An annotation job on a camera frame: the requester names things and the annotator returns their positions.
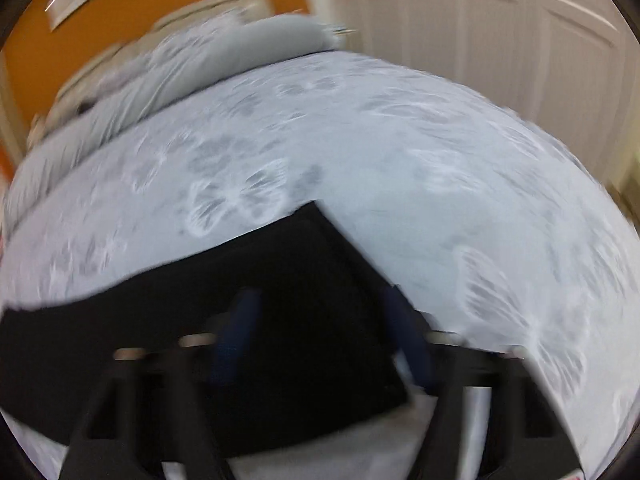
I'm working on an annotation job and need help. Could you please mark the grey butterfly-print bed sheet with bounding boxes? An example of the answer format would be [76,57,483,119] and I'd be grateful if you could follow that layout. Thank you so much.
[0,50,640,480]

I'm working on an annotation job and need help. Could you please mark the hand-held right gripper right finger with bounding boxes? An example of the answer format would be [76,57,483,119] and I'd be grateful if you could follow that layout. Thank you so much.
[382,284,586,480]

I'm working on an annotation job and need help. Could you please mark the cream padded headboard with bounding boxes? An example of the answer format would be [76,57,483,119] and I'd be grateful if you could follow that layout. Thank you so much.
[30,0,292,131]

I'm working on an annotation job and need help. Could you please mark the white panelled closet door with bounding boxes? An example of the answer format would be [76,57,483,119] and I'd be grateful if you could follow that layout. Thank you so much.
[305,0,640,186]

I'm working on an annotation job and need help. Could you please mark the black pants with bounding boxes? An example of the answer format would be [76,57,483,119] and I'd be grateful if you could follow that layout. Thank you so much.
[0,200,426,461]

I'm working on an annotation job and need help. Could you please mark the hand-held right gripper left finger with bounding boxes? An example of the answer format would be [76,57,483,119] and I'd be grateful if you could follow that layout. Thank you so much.
[60,287,263,480]

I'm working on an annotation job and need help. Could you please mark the grey pillow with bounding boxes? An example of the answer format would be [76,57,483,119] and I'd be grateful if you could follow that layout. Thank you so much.
[5,12,337,226]

